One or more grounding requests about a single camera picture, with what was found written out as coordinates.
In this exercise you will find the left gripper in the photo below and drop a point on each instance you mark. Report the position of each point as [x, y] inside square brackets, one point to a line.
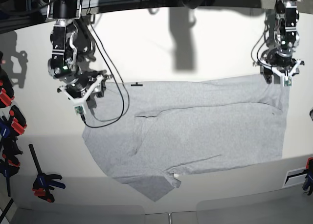
[274, 64]

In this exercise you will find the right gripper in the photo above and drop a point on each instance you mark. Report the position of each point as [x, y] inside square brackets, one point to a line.
[83, 88]

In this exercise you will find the grey T-shirt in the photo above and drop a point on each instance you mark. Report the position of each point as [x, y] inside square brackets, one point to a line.
[183, 128]

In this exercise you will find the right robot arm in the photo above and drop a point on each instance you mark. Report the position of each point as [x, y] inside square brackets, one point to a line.
[72, 43]

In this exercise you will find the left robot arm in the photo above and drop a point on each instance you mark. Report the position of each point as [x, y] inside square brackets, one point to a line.
[282, 38]

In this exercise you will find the upper orange black clamp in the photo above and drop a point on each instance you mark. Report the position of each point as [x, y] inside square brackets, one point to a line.
[6, 92]

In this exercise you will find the blue bar clamp on table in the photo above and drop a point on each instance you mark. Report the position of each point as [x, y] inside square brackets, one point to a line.
[43, 183]

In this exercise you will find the blue clamp at right edge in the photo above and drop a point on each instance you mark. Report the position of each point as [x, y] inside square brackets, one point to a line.
[308, 184]

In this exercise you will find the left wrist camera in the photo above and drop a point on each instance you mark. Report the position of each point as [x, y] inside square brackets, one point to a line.
[287, 81]

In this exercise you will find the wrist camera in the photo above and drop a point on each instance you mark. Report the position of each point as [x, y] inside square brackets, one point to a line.
[79, 109]
[287, 81]

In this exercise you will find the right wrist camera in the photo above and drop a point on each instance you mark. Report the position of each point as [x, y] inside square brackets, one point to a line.
[79, 109]

